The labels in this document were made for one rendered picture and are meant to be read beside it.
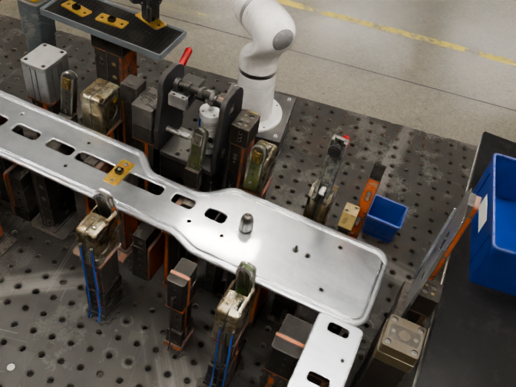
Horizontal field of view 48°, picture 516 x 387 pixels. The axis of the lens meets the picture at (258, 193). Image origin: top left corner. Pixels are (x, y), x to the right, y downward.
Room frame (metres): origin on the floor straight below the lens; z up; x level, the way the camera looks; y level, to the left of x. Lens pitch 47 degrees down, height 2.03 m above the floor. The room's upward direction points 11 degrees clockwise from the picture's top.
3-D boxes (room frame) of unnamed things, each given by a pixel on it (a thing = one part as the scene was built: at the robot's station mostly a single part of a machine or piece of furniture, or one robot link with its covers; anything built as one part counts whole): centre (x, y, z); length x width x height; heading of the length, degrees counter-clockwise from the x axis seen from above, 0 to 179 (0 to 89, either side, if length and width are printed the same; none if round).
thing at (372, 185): (0.93, -0.25, 0.95); 0.03 x 0.01 x 0.50; 74
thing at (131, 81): (1.17, 0.37, 0.90); 0.05 x 0.05 x 0.40; 74
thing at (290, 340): (0.60, -0.13, 0.84); 0.11 x 0.10 x 0.28; 164
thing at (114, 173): (0.93, 0.34, 1.01); 0.08 x 0.04 x 0.01; 163
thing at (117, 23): (1.32, 0.47, 1.17); 0.08 x 0.04 x 0.01; 77
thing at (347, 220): (0.90, -0.22, 0.88); 0.04 x 0.04 x 0.36; 74
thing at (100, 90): (1.13, 0.45, 0.89); 0.13 x 0.11 x 0.38; 164
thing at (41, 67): (1.19, 0.61, 0.90); 0.13 x 0.10 x 0.41; 164
